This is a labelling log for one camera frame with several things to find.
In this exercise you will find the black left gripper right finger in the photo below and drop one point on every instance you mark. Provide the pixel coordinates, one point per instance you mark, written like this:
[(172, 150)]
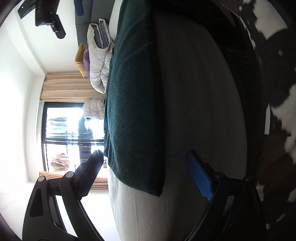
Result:
[(233, 211)]

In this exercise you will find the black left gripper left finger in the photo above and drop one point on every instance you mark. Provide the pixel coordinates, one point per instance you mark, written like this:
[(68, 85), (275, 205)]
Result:
[(43, 220)]

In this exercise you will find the dark green knit sweater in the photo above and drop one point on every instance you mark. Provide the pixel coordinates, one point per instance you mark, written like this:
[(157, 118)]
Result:
[(233, 94)]

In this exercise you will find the dark grey upholstered headboard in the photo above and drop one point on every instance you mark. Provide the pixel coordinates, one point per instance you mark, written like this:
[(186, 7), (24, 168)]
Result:
[(90, 11)]

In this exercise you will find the mustard yellow cushion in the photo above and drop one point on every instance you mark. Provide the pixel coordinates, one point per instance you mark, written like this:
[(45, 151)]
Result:
[(79, 60)]

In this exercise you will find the purple cushion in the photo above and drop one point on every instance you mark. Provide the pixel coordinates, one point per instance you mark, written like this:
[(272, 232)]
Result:
[(86, 62)]

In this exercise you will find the folded grey duvet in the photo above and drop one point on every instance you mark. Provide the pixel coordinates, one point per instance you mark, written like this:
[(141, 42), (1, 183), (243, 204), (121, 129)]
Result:
[(100, 47)]

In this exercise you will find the beige curtain right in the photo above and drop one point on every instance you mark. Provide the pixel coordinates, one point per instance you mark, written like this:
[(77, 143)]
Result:
[(67, 87)]

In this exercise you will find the black framed balcony door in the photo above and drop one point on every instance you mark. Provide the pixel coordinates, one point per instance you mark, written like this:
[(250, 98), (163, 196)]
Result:
[(68, 137)]

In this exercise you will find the beige puffer vest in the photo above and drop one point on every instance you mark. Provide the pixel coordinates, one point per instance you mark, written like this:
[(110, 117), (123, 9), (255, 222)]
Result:
[(94, 108)]

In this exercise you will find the white bed sheet mattress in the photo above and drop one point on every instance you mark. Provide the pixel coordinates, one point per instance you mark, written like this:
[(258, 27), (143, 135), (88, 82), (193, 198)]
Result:
[(143, 217)]

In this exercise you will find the cowhide patterned rug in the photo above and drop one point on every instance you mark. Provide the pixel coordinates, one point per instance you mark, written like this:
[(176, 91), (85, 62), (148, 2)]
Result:
[(271, 29)]

